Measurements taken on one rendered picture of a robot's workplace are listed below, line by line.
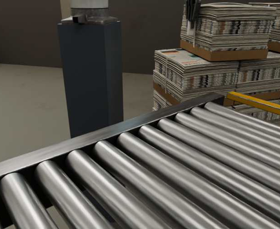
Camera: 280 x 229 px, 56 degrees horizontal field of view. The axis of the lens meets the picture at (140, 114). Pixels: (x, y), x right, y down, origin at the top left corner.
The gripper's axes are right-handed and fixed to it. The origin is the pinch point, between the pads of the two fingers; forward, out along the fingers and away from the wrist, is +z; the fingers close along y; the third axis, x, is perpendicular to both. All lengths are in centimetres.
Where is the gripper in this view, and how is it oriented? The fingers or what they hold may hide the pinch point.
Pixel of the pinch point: (190, 28)
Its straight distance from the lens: 137.9
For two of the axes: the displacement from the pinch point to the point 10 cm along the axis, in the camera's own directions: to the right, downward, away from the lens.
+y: -3.1, -3.9, 8.7
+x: -9.5, 1.1, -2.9
